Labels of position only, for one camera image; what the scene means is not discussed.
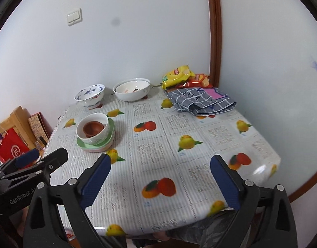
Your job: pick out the small brown clay bowl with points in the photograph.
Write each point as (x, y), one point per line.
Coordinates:
(93, 126)
(94, 135)

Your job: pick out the red chip bag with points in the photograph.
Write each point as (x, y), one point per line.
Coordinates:
(199, 81)

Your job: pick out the brown patterned box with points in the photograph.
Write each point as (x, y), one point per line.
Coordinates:
(38, 126)

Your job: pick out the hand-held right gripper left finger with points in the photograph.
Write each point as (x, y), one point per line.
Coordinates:
(95, 178)

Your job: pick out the fruit printed tablecloth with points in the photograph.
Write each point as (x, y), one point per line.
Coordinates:
(158, 160)

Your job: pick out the brown wooden door frame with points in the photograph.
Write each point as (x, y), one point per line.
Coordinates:
(215, 31)

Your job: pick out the white light switch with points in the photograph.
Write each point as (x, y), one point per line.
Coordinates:
(74, 17)

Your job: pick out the yellow chip bag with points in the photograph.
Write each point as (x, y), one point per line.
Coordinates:
(176, 76)

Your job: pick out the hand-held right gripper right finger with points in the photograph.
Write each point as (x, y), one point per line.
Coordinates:
(225, 183)

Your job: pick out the plain white bowl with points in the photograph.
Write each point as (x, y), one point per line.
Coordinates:
(101, 134)

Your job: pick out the blue patterned footed bowl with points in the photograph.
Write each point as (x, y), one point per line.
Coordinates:
(90, 97)

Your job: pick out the red paper bag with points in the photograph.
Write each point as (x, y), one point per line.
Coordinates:
(8, 144)

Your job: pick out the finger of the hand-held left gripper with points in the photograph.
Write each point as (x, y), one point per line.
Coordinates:
(26, 156)
(55, 159)

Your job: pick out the large white serving bowl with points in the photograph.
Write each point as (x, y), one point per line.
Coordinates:
(132, 97)

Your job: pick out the grey checked cloth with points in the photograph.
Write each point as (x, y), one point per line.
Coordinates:
(199, 104)

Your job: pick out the white bowl with dark print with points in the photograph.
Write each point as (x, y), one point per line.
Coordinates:
(132, 86)

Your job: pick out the brown wooden baseboard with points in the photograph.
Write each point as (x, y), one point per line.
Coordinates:
(308, 186)

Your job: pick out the green square plate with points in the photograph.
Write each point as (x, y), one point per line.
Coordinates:
(110, 134)

